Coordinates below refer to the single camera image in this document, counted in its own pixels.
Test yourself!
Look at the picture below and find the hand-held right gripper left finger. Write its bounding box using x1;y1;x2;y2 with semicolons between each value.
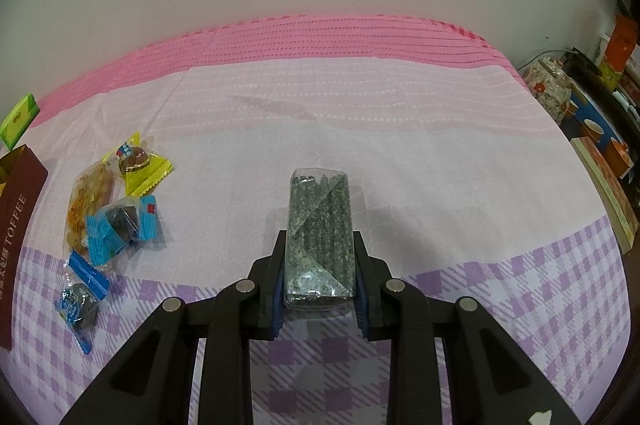
60;230;288;425

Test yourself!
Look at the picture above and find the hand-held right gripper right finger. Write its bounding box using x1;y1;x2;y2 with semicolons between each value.
351;230;583;425

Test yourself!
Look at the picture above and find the clear packet of seaweed sticks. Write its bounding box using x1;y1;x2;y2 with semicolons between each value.
283;167;357;312

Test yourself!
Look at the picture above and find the large blue dark candy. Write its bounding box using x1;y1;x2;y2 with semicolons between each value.
85;196;162;267

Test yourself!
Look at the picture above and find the small blue candy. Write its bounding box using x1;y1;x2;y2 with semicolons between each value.
66;250;110;301

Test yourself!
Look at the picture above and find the yellow chocolate candy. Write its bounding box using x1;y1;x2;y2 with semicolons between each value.
102;132;174;196

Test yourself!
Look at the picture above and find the round blue candy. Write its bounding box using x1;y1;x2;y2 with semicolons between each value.
54;282;99;354

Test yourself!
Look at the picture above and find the clear packet of fried snacks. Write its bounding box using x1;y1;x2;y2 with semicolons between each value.
62;162;118;266

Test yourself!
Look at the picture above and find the maroon and gold tin box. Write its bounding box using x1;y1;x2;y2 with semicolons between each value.
0;145;49;352

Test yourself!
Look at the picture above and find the flat orange patterned box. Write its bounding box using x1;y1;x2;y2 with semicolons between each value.
570;137;638;253

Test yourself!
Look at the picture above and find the floral ceramic jar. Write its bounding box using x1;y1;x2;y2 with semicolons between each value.
523;57;573;123

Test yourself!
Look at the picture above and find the blue printed box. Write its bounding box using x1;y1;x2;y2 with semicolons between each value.
565;80;633;178

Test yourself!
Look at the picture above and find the green tissue pack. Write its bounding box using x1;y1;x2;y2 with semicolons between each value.
0;93;40;150

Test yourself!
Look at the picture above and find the orange carton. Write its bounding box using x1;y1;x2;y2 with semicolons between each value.
607;15;640;78

